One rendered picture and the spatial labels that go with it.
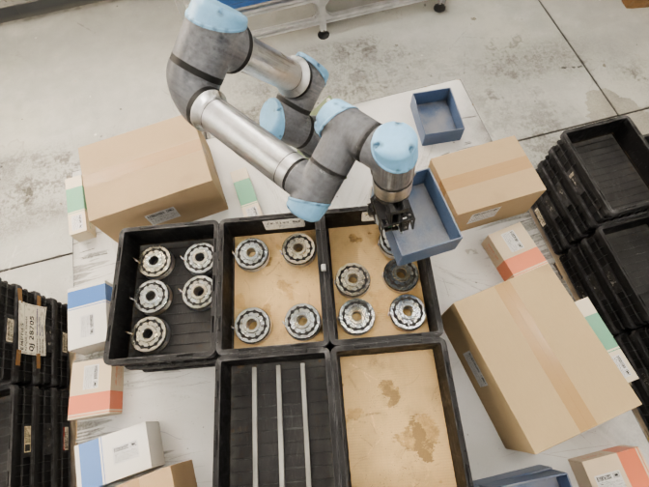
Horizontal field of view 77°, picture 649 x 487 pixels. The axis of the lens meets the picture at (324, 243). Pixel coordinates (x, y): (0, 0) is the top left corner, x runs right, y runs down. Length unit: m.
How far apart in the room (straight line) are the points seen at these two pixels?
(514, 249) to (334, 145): 0.86
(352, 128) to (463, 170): 0.76
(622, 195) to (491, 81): 1.22
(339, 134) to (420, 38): 2.43
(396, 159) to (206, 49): 0.47
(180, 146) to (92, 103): 1.73
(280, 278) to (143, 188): 0.53
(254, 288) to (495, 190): 0.82
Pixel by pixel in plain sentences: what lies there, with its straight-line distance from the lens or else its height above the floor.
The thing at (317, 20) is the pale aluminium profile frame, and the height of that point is 0.14.
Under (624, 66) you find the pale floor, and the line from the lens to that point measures 3.36.
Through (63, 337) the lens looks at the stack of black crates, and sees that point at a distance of 2.25.
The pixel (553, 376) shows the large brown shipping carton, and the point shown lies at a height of 0.90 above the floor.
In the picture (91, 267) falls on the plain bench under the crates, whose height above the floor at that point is 0.70.
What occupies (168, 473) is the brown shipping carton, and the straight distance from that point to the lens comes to 1.24.
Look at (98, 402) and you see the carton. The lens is 1.43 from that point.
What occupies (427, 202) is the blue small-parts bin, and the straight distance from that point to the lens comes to 1.09.
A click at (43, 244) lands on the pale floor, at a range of 2.75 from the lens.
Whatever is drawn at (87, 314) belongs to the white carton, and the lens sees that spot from 1.49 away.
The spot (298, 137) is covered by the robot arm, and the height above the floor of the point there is 0.96.
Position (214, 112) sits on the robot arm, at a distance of 0.90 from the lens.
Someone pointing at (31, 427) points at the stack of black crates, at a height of 0.38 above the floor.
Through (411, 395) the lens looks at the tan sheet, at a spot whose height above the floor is 0.83.
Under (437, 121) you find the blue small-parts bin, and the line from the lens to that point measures 1.73.
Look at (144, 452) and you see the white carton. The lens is 1.34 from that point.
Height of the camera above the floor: 2.01
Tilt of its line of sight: 67 degrees down
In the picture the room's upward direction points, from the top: 7 degrees counter-clockwise
